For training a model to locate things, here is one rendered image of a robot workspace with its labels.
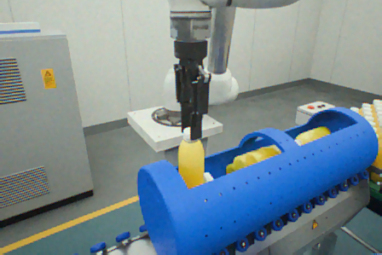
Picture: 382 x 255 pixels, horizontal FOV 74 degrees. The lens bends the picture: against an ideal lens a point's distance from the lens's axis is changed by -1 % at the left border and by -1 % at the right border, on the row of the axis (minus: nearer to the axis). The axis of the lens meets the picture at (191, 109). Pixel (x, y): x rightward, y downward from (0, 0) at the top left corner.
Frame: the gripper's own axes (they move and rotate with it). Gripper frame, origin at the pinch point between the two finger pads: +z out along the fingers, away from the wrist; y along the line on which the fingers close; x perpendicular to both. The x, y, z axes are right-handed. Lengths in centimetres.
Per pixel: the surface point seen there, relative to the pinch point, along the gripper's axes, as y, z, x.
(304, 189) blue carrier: 13.9, 24.6, 31.7
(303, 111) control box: -30, 27, 90
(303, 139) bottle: -4, 22, 54
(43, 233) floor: -133, 135, -55
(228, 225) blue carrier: 13.6, 23.3, 2.7
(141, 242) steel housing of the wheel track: -8.7, 42.3, -13.3
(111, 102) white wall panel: -283, 94, 41
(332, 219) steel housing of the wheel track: 13, 50, 55
